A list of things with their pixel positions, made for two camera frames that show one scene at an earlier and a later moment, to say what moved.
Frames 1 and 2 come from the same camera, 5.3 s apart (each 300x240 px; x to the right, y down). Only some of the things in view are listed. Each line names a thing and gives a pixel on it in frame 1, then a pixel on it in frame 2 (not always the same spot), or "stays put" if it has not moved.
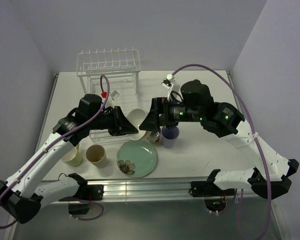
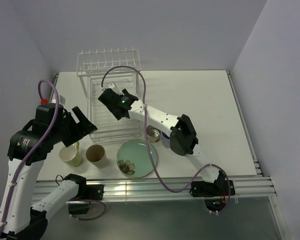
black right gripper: [159, 105] -> [124, 91]
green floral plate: [136, 158] stays put
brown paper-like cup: [95, 154] stays put
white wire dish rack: [113, 75] stays put
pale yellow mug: [73, 156] stays put
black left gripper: [121, 125] -> [84, 127]
